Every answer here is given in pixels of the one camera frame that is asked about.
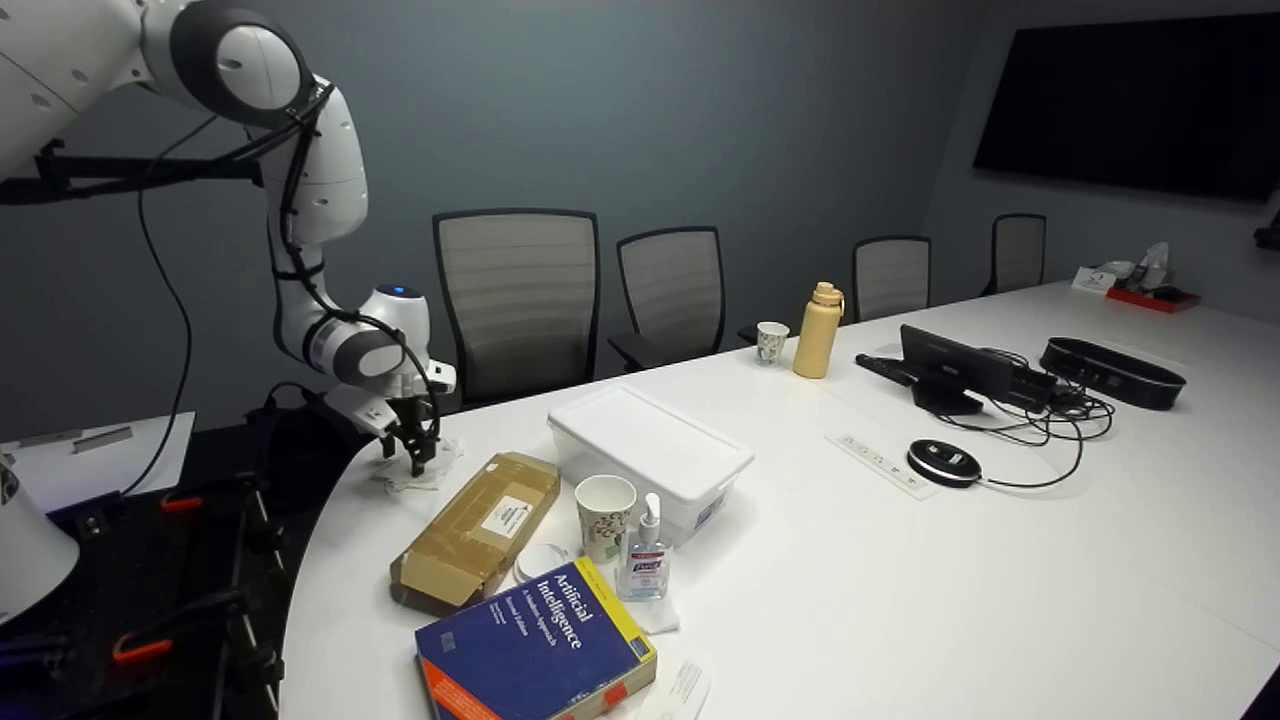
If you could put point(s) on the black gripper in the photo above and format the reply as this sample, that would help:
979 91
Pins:
416 431

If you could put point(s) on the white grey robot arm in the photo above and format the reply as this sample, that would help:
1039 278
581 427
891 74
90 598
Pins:
300 148

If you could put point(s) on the brown cardboard box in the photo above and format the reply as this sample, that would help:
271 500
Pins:
479 532

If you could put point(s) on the grey mesh office chair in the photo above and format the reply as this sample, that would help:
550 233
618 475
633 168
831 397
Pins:
891 272
674 285
523 290
1016 251

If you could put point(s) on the white patterned mug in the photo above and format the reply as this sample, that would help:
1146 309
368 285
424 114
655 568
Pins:
601 507

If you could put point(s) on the white plastic lidded bin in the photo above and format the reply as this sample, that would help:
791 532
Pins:
655 446

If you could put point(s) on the orange black clamp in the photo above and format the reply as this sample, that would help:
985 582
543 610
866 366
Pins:
143 651
181 507

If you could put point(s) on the blue orange textbook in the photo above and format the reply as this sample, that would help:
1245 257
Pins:
550 651

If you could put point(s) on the small sanitizer bottle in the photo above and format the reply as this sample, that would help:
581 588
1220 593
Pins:
646 555

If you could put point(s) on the small white cup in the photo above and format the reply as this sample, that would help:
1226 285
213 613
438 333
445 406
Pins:
771 340

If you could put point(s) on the tan water bottle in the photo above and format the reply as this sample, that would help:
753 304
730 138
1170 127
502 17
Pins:
818 331

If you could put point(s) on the black round speakerphone puck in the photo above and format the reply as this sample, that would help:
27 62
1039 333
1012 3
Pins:
946 461

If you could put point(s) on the black tablet console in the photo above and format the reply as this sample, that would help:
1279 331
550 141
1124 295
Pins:
956 380

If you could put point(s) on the black video bar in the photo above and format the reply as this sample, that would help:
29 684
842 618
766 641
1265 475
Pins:
1115 375

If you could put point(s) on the white name placard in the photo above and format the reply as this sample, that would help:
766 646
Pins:
1092 280

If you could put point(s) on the red tray with items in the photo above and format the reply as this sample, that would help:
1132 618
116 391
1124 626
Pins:
1149 280

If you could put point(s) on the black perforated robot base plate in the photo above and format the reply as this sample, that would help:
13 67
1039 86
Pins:
147 568

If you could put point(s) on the black camera mount boom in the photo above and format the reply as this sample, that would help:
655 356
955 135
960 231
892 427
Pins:
81 179

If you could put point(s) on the black wall monitor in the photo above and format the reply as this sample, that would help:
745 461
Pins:
1165 107

